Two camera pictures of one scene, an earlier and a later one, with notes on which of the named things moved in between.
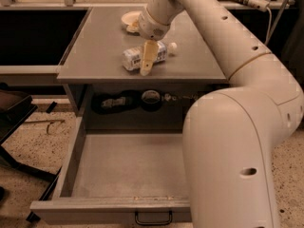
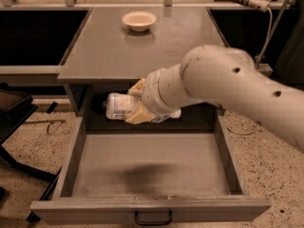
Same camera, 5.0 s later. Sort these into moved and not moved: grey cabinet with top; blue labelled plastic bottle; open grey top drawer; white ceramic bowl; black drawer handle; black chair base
Moved: blue labelled plastic bottle
Not moved: open grey top drawer; grey cabinet with top; white ceramic bowl; black chair base; black drawer handle
